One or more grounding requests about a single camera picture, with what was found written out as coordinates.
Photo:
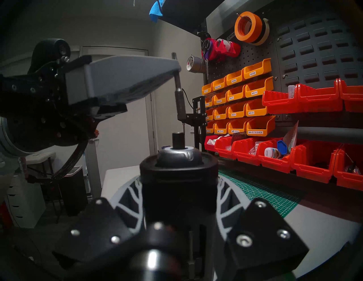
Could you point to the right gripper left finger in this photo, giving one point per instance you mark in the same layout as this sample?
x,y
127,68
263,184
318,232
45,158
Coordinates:
x,y
93,235

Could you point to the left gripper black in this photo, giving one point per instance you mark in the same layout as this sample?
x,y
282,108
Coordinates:
x,y
37,102

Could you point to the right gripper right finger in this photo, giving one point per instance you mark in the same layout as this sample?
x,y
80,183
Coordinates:
x,y
263,235

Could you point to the black electric screwdriver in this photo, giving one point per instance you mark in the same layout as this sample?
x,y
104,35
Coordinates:
x,y
178,184

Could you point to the green cutting mat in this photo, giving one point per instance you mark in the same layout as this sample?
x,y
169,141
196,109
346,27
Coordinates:
x,y
263,192

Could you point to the black waste bin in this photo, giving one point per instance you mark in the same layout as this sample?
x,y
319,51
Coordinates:
x,y
72,192

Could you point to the white door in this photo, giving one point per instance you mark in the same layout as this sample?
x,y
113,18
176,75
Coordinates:
x,y
127,136

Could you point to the red storage bin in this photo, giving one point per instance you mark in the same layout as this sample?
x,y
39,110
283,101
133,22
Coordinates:
x,y
353,102
312,172
279,106
319,103
224,153
350,181
209,147
273,165
245,158

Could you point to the white drawer cabinet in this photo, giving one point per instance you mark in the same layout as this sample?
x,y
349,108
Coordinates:
x,y
28,204

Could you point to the blue cloth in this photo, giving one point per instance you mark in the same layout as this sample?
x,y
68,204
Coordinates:
x,y
157,11

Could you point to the white bottle blue cap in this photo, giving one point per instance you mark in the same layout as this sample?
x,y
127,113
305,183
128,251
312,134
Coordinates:
x,y
272,153

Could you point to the orange bin labelled M3X5X4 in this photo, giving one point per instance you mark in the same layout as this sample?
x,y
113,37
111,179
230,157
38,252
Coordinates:
x,y
207,90

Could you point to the clear labelled parts packet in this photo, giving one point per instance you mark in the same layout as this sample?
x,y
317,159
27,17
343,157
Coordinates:
x,y
256,148

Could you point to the black metal stand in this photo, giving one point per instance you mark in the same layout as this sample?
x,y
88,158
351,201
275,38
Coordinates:
x,y
198,121

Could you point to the orange screw bin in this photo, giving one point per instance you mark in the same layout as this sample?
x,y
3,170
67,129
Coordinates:
x,y
210,129
209,103
210,116

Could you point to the red tape roll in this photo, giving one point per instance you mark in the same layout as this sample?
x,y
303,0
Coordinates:
x,y
215,49

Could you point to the orange bin labelled M3X8 BAD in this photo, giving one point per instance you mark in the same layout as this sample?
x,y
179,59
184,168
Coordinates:
x,y
219,85

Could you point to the orange bin labelled M4X4X6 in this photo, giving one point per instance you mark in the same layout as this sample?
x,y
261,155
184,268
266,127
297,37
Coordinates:
x,y
219,100

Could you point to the silver foil packet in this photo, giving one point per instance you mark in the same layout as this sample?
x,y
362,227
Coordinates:
x,y
292,136

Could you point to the orange bin labelled M4-0.7X6 HEX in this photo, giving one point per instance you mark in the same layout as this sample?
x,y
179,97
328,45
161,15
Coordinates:
x,y
259,130

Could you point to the orange bin labelled M3-12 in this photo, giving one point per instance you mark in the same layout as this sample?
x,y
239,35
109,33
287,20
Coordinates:
x,y
220,115

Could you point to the white crumpled plastic bag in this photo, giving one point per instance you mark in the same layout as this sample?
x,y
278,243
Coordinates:
x,y
215,140

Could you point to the orange bin labelled M2.5-5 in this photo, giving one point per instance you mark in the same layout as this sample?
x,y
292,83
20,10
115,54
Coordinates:
x,y
237,129

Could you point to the red tape dispenser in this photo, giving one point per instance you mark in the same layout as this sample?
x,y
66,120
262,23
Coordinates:
x,y
231,48

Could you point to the orange bin labelled M2.5-6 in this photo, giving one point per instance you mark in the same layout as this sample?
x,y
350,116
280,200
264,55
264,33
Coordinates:
x,y
221,130

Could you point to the orange bin labelled M4-6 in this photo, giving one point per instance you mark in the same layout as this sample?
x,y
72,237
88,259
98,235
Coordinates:
x,y
235,96

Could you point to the orange bin labelled M3-8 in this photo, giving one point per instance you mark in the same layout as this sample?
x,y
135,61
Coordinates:
x,y
236,113

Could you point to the orange bin labelled M3-6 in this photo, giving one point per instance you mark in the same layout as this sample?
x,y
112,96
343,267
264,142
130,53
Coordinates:
x,y
255,111

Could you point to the orange bin labelled M3X6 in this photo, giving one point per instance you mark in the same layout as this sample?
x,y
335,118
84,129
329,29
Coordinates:
x,y
256,72

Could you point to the orange bin labelled M3-4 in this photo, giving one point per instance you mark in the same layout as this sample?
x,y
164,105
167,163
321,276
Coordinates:
x,y
258,91

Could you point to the orange tape roll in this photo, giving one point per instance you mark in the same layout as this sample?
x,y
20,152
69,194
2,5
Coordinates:
x,y
256,27

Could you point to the clear plastic parts bag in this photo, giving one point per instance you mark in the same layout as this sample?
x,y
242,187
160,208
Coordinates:
x,y
291,91

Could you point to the black and cream tape roll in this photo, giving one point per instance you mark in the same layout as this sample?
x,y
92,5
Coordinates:
x,y
265,31

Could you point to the grey duct tape roll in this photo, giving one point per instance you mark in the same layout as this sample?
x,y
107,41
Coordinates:
x,y
195,65

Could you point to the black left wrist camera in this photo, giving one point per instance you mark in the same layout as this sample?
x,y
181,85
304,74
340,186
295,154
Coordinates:
x,y
48,53

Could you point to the grey louvered wall panel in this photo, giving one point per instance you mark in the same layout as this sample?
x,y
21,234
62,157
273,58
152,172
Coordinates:
x,y
320,51

